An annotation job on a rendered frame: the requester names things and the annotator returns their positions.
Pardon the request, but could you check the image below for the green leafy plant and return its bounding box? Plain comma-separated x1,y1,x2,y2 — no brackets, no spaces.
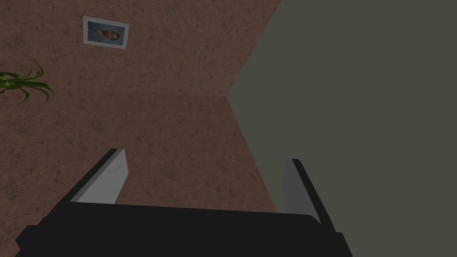
0,58,56,107

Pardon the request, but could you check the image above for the white framed wall picture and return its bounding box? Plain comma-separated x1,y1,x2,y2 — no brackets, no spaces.
83,16,130,50

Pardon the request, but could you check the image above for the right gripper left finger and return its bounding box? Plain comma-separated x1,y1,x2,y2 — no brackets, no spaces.
59,148,129,205

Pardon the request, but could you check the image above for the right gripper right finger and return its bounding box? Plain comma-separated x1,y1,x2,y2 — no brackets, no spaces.
283,158,336,233

